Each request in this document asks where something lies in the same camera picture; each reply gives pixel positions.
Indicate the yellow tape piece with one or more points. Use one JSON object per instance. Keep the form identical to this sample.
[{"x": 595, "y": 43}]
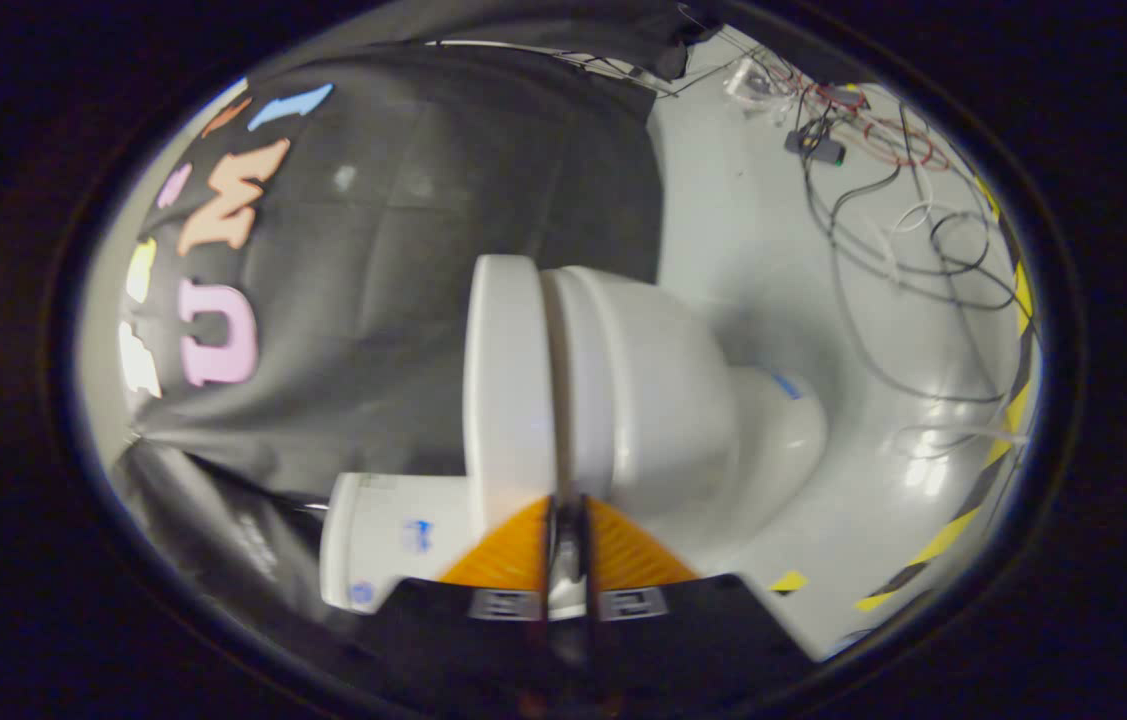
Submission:
[{"x": 789, "y": 581}]

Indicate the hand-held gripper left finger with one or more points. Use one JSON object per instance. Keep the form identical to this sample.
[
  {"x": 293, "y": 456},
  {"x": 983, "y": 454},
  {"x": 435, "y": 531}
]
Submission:
[{"x": 503, "y": 560}]

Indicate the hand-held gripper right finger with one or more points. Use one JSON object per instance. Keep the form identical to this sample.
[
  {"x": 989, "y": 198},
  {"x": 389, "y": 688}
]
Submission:
[{"x": 633, "y": 560}]

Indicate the white toilet lid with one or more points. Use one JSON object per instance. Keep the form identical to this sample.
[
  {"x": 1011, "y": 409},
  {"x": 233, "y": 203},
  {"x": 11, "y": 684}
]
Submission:
[{"x": 508, "y": 380}]

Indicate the black backdrop cloth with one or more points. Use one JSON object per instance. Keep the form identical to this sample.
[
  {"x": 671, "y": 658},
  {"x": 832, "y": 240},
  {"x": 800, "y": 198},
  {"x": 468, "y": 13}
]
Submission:
[{"x": 403, "y": 250}]

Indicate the white toilet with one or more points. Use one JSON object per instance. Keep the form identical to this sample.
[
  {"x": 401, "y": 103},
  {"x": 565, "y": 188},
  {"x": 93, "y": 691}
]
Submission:
[{"x": 663, "y": 400}]

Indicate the black yellow hazard tape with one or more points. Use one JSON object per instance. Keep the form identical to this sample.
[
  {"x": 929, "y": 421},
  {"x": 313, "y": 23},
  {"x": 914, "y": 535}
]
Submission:
[{"x": 1013, "y": 400}]

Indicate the small black device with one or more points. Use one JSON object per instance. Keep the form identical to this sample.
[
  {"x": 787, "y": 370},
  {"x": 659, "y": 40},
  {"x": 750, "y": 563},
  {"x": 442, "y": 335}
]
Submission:
[{"x": 815, "y": 148}]

